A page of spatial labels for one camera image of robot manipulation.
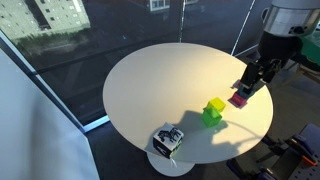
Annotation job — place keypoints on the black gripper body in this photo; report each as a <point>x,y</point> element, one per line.
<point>278,46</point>

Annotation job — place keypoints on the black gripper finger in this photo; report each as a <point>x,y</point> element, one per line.
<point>270,71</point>
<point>250,76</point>

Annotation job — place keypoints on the dark green block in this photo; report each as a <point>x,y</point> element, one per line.
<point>211,117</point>

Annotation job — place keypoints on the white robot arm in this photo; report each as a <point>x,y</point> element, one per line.
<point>290,16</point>

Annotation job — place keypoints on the blue block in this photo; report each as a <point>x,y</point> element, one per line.
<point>245,95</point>

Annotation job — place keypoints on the magenta block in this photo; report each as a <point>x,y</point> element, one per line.
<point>238,100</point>

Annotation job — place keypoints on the lime green block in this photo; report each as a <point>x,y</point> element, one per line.
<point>216,104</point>

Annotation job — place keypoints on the black white zebra cube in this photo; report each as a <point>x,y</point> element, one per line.
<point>168,140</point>

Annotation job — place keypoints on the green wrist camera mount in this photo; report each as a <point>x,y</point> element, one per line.
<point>311,48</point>

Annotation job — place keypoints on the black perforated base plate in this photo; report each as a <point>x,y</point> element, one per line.
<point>300,170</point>

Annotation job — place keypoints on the white table pedestal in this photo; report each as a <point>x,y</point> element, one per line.
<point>166,166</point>

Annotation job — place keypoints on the black window frame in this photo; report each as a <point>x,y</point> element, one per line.
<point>50,89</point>

